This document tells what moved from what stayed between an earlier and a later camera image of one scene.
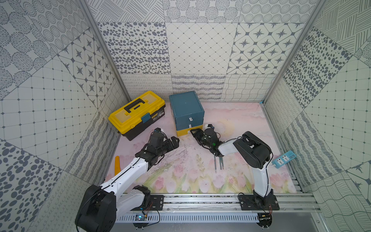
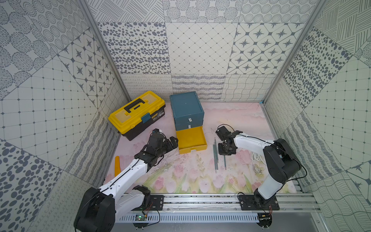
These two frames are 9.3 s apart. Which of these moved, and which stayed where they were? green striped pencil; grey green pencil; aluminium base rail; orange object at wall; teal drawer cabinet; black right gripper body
Moved: grey green pencil; black right gripper body
Stayed: teal drawer cabinet; aluminium base rail; orange object at wall; green striped pencil
